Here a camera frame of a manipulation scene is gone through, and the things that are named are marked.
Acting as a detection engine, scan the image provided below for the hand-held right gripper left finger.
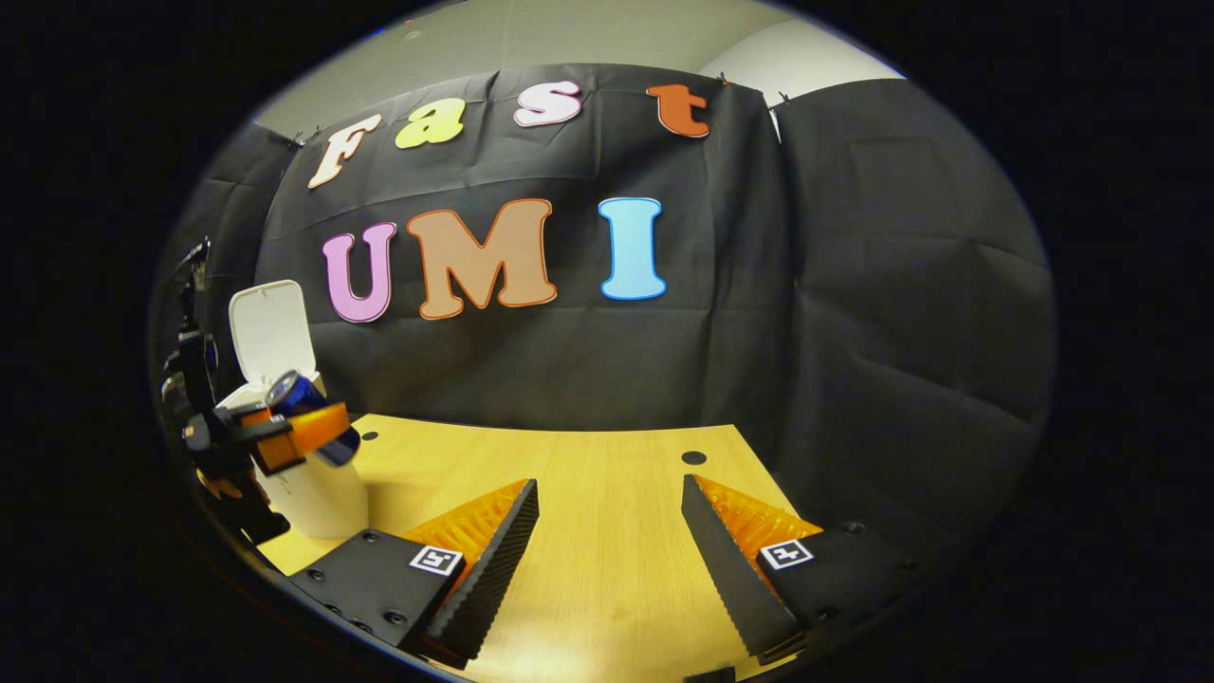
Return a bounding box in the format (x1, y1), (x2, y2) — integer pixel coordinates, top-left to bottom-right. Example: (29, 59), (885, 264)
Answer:
(289, 478), (540, 665)

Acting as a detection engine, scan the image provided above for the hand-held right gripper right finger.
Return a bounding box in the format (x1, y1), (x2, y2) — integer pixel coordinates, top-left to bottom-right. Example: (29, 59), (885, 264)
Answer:
(681, 473), (935, 665)

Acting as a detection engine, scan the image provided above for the blue pop can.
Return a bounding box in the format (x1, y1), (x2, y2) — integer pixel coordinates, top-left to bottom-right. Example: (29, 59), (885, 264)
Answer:
(265, 370), (361, 468)

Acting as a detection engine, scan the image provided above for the white desktop garbage bin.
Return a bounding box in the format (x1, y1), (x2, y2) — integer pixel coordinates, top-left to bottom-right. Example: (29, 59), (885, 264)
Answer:
(213, 279), (371, 540)

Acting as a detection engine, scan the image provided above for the wooden desktop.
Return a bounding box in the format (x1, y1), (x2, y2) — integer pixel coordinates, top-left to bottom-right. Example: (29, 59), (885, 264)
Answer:
(251, 413), (826, 683)

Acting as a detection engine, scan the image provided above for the black backdrop cloth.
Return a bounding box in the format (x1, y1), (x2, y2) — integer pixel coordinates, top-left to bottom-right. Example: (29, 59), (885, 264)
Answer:
(152, 63), (1058, 570)

